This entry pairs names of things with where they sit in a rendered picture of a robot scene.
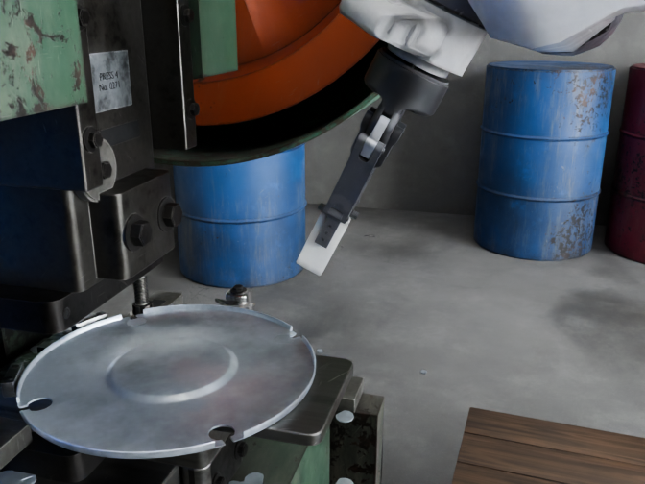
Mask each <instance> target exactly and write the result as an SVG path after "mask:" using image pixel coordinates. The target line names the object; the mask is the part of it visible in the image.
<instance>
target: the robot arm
mask: <svg viewBox="0 0 645 484"><path fill-rule="evenodd" d="M339 11H340V14H341V15H343V16H344V17H346V18H347V19H348V20H350V21H351V22H353V23H354V24H356V25H357V26H358V27H360V28H361V29H363V30H364V31H366V32H367V33H368V34H370V35H371V36H373V37H376V38H378V39H380V40H382V41H384V42H387V43H388V46H387V48H386V47H381V49H378V50H377V52H376V54H375V56H374V58H373V60H372V62H371V64H370V67H369V69H368V71H367V73H366V75H365V78H364V81H365V84H366V86H367V87H368V88H369V89H370V90H371V91H373V92H374V93H377V94H379V95H380V97H381V98H382V101H381V103H380V104H379V106H378V108H377V109H376V108H374V107H371V108H370V110H367V112H366V114H365V116H364V118H363V120H362V122H361V124H360V132H359V133H358V134H357V136H356V138H355V140H354V142H353V144H352V146H351V148H350V152H351V155H350V157H349V159H348V161H347V163H346V166H345V168H344V170H343V172H342V174H341V176H340V178H339V180H338V182H337V184H336V186H335V188H334V190H333V192H332V194H331V196H330V198H329V200H328V202H327V204H326V205H325V204H323V203H320V205H319V206H318V210H320V211H321V212H322V213H321V215H320V217H319V219H318V220H317V222H316V224H315V226H314V228H313V229H312V231H311V233H310V235H309V237H308V239H307V241H306V243H305V245H304V247H303V249H302V251H301V253H300V255H299V258H298V260H297V264H298V265H300V266H301V267H303V268H305V269H307V270H309V271H311V272H312V273H314V274H316V275H318V276H321V275H322V273H323V271H324V269H325V267H326V265H327V263H328V261H329V259H330V257H331V256H332V255H333V253H334V251H335V249H336V247H337V245H338V243H339V242H340V240H341V238H342V236H343V234H344V232H345V230H346V228H347V226H348V224H349V222H350V220H351V219H350V217H351V218H353V219H355V220H356V219H357V217H358V215H359V213H358V212H357V211H355V210H354V208H355V206H357V204H359V202H360V197H361V195H362V193H363V192H364V190H365V188H366V186H367V184H368V182H369V181H370V178H371V176H372V174H373V172H374V170H375V169H376V167H380V166H381V165H382V164H383V162H384V161H385V159H386V157H387V156H388V154H389V152H390V150H391V149H392V147H393V146H394V145H395V144H396V143H397V141H398V139H399V138H400V137H401V135H402V133H403V132H404V130H405V128H406V126H407V125H406V124H404V123H402V122H400V119H401V118H402V116H403V114H404V112H405V110H409V111H410V112H412V113H413V114H416V115H420V116H425V117H427V116H431V115H433V114H434V113H435V112H436V110H437V108H438V106H439V104H440V102H441V101H442V98H443V96H444V94H445V93H446V91H447V90H448V88H449V85H448V80H447V79H446V77H447V76H448V74H449V72H451V73H454V74H456V75H459V76H463V74H464V72H465V71H466V68H467V67H468V65H469V63H470V62H471V60H472V58H473V56H474V55H475V53H476V51H477V50H478V48H479V46H480V45H481V43H482V41H483V40H484V38H485V36H486V35H487V34H489V35H490V38H494V39H497V40H501V41H504V42H507V43H510V44H513V45H517V46H520V47H524V48H527V49H530V50H534V51H537V52H540V53H541V54H548V55H558V56H575V55H578V54H581V53H583V52H585V51H588V50H591V49H594V48H596V47H599V46H600V45H601V44H602V43H603V42H605V41H606V40H607V39H608V38H609V37H610V36H611V35H612V34H613V33H614V31H615V30H616V28H617V26H618V25H619V23H620V22H621V20H622V18H623V15H624V13H628V12H645V0H342V1H341V3H340V6H339Z"/></svg>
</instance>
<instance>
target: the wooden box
mask: <svg viewBox="0 0 645 484"><path fill-rule="evenodd" d="M451 484H645V438H642V437H636V436H631V435H626V434H620V433H614V432H609V431H604V430H598V429H593V428H587V427H581V426H576V425H571V424H566V423H555V422H550V421H545V420H539V419H534V418H528V417H522V416H517V415H512V414H506V413H501V412H495V411H489V410H485V409H479V408H474V407H470V408H469V411H468V416H467V420H466V427H465V431H464V435H463V439H462V442H461V447H460V451H459V455H458V459H457V463H456V467H455V471H454V474H453V479H452V483H451Z"/></svg>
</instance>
